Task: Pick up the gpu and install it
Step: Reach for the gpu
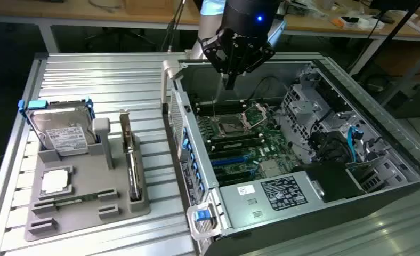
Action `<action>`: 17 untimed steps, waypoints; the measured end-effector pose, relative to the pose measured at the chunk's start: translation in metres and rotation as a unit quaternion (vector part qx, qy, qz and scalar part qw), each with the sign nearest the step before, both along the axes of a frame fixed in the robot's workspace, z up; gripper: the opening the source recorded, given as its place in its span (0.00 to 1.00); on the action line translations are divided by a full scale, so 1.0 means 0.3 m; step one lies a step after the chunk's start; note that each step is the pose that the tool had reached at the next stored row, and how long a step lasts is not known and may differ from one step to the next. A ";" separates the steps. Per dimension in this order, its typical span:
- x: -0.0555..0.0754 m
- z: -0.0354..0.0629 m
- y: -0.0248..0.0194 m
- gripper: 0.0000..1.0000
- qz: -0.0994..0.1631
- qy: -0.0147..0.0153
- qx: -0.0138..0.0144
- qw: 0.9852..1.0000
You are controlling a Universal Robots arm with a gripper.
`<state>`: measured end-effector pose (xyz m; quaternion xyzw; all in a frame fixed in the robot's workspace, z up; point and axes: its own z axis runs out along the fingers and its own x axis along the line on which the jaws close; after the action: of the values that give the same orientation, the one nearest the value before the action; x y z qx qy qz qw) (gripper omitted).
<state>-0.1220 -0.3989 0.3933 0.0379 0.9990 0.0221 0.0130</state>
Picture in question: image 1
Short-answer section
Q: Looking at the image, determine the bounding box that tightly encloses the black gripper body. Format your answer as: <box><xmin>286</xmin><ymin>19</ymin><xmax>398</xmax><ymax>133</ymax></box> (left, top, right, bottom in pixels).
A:
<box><xmin>221</xmin><ymin>0</ymin><xmax>285</xmax><ymax>54</ymax></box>

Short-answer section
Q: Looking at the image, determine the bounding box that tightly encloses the graphics card with metal bracket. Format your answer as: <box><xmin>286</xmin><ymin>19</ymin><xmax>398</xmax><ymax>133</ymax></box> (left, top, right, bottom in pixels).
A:
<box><xmin>119</xmin><ymin>108</ymin><xmax>144</xmax><ymax>201</ymax></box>

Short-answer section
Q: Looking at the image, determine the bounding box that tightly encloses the black RAM slot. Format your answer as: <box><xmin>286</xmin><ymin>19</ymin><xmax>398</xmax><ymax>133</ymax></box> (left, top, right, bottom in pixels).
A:
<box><xmin>195</xmin><ymin>106</ymin><xmax>248</xmax><ymax>116</ymax></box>
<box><xmin>195</xmin><ymin>100</ymin><xmax>247</xmax><ymax>109</ymax></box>

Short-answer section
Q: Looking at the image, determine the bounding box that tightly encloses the thin metal locking lever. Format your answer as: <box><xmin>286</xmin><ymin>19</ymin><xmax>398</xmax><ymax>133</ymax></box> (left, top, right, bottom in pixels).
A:
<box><xmin>212</xmin><ymin>95</ymin><xmax>220</xmax><ymax>122</ymax></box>

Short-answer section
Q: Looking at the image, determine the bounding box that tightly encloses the perforated metal drive cage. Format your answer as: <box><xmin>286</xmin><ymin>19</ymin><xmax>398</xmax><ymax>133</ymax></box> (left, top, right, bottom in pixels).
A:
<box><xmin>280</xmin><ymin>68</ymin><xmax>342</xmax><ymax>134</ymax></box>

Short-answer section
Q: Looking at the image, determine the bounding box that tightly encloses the metal socket cover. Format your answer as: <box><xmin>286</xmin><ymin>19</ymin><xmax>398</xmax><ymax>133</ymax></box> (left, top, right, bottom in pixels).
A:
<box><xmin>240</xmin><ymin>102</ymin><xmax>270</xmax><ymax>129</ymax></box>

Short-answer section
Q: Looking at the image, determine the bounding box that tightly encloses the CPU socket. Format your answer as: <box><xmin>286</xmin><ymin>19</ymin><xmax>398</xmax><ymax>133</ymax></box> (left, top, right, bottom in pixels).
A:
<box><xmin>215</xmin><ymin>114</ymin><xmax>248</xmax><ymax>138</ymax></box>

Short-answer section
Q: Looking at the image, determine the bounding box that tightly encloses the black chair base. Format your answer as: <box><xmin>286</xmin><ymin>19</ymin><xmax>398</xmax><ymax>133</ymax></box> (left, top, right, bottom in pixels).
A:
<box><xmin>84</xmin><ymin>26</ymin><xmax>153</xmax><ymax>53</ymax></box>

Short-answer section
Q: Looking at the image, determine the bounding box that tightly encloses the green motherboard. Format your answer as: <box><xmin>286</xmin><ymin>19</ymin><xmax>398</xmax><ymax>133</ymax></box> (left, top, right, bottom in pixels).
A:
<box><xmin>195</xmin><ymin>100</ymin><xmax>305</xmax><ymax>187</ymax></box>

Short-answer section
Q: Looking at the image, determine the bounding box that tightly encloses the black RAM stick with label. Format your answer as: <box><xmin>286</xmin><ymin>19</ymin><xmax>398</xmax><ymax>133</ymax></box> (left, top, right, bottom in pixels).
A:
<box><xmin>209</xmin><ymin>134</ymin><xmax>266</xmax><ymax>153</ymax></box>

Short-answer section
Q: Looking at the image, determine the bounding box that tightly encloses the white tray with black part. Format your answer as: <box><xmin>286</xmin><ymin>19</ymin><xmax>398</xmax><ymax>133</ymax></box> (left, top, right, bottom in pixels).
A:
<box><xmin>338</xmin><ymin>15</ymin><xmax>385</xmax><ymax>30</ymax></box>

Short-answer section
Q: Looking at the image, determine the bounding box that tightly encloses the blue expansion slot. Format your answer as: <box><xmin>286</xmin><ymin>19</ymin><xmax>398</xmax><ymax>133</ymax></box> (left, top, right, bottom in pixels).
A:
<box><xmin>211</xmin><ymin>156</ymin><xmax>254</xmax><ymax>167</ymax></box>

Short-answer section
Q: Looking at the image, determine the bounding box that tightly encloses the black monitor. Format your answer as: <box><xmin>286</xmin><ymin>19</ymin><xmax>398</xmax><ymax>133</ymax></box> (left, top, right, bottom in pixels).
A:
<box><xmin>369</xmin><ymin>0</ymin><xmax>420</xmax><ymax>24</ymax></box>

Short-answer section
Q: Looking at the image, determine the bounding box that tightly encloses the silver chipset heatsink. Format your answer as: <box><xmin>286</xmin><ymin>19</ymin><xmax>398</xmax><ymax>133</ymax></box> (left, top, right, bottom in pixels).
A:
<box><xmin>258</xmin><ymin>161</ymin><xmax>281</xmax><ymax>177</ymax></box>

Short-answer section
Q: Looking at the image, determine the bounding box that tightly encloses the black expansion slot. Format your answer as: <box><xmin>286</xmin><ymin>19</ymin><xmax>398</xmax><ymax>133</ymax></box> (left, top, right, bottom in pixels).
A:
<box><xmin>215</xmin><ymin>170</ymin><xmax>256</xmax><ymax>186</ymax></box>

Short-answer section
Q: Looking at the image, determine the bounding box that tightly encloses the black slanted pole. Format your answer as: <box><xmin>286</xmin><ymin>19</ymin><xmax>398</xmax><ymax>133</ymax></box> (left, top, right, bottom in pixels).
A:
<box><xmin>385</xmin><ymin>0</ymin><xmax>420</xmax><ymax>43</ymax></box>

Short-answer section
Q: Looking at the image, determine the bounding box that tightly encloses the black cabinet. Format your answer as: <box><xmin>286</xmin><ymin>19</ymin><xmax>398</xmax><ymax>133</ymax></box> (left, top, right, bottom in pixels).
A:
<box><xmin>386</xmin><ymin>83</ymin><xmax>420</xmax><ymax>119</ymax></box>

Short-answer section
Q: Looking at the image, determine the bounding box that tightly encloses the black plastic air shroud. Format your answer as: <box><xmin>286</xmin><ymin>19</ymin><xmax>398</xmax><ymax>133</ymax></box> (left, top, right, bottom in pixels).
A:
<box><xmin>289</xmin><ymin>162</ymin><xmax>368</xmax><ymax>204</ymax></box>

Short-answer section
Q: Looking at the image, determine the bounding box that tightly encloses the hard disk with blue caddy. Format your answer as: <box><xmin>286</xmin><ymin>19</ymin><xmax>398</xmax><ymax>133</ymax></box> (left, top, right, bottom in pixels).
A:
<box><xmin>17</xmin><ymin>99</ymin><xmax>97</xmax><ymax>157</ymax></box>

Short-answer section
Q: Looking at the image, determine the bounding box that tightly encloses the metal disk bay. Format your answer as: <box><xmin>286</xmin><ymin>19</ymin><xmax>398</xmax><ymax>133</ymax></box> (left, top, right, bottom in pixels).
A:
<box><xmin>344</xmin><ymin>157</ymin><xmax>416</xmax><ymax>194</ymax></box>

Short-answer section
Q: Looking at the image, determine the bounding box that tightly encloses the grey power supply unit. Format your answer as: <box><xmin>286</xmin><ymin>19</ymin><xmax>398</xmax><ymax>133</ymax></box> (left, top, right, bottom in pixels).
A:
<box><xmin>217</xmin><ymin>170</ymin><xmax>328</xmax><ymax>230</ymax></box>

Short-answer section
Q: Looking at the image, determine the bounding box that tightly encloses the grey plastic parts rack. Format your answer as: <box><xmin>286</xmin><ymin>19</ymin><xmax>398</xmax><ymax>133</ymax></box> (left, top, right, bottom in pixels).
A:
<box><xmin>24</xmin><ymin>117</ymin><xmax>152</xmax><ymax>243</ymax></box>

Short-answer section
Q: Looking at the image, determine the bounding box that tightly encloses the silver CPU chip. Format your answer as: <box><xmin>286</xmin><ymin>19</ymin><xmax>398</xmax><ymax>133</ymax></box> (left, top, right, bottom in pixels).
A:
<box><xmin>40</xmin><ymin>170</ymin><xmax>71</xmax><ymax>193</ymax></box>

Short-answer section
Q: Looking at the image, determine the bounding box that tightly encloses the black open PC case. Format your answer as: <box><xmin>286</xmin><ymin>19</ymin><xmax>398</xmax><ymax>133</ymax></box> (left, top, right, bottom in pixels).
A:
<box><xmin>160</xmin><ymin>58</ymin><xmax>420</xmax><ymax>256</ymax></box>

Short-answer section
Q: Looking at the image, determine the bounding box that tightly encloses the green RAM stick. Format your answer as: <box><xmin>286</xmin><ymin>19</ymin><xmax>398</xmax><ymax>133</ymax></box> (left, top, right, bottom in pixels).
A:
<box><xmin>53</xmin><ymin>194</ymin><xmax>100</xmax><ymax>207</ymax></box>

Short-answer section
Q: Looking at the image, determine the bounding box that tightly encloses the thin black cable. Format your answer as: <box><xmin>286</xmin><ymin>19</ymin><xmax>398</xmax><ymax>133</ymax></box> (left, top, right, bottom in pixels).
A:
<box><xmin>251</xmin><ymin>76</ymin><xmax>290</xmax><ymax>101</ymax></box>

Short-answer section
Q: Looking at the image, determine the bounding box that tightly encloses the grey case handle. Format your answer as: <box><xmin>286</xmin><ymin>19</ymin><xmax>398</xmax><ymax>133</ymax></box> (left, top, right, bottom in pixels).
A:
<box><xmin>185</xmin><ymin>202</ymin><xmax>223</xmax><ymax>241</ymax></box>
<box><xmin>161</xmin><ymin>60</ymin><xmax>183</xmax><ymax>81</ymax></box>

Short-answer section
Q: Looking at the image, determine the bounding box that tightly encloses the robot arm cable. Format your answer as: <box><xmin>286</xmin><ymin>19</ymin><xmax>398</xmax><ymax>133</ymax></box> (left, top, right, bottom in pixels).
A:
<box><xmin>160</xmin><ymin>0</ymin><xmax>188</xmax><ymax>53</ymax></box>

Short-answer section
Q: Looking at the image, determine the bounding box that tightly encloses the black wire bundle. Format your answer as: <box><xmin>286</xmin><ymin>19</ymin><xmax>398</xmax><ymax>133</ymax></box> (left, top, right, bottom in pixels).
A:
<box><xmin>309</xmin><ymin>130</ymin><xmax>353</xmax><ymax>163</ymax></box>

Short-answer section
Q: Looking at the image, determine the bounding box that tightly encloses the blue wire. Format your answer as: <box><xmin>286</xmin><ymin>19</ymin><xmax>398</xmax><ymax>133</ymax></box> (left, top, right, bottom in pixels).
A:
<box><xmin>344</xmin><ymin>124</ymin><xmax>366</xmax><ymax>163</ymax></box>

